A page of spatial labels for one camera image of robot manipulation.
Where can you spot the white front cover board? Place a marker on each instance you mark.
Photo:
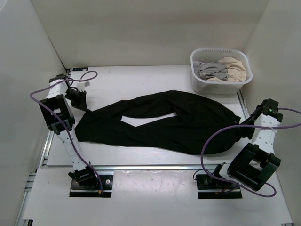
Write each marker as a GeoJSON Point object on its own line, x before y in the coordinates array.
{"type": "Point", "coordinates": [147, 198]}

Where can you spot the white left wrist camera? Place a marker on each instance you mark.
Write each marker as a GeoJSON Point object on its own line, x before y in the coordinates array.
{"type": "Point", "coordinates": [81, 86]}

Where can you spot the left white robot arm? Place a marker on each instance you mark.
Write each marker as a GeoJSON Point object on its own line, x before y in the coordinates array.
{"type": "Point", "coordinates": [56, 110]}

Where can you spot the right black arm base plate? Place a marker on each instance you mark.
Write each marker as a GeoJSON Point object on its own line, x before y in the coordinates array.
{"type": "Point", "coordinates": [210, 188]}

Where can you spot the beige garment in basket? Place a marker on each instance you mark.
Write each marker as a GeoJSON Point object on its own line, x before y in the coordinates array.
{"type": "Point", "coordinates": [236, 70]}

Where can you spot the black trousers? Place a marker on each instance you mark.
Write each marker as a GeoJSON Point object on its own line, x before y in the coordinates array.
{"type": "Point", "coordinates": [173, 120]}

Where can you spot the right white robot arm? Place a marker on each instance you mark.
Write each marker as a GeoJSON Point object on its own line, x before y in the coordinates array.
{"type": "Point", "coordinates": [256, 162]}

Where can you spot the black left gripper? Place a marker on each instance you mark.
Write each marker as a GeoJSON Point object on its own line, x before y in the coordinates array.
{"type": "Point", "coordinates": [82, 102]}

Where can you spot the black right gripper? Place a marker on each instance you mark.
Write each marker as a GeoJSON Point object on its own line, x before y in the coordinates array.
{"type": "Point", "coordinates": [244, 133]}

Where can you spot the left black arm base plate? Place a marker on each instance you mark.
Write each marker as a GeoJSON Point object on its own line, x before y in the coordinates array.
{"type": "Point", "coordinates": [93, 191]}

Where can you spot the white plastic laundry basket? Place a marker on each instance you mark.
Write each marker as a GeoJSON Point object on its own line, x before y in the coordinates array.
{"type": "Point", "coordinates": [216, 87]}

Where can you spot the grey garment in basket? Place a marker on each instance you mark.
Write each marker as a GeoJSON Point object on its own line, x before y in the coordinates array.
{"type": "Point", "coordinates": [207, 70]}

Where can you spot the small dark label sticker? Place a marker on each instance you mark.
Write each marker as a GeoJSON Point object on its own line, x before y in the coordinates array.
{"type": "Point", "coordinates": [80, 69]}

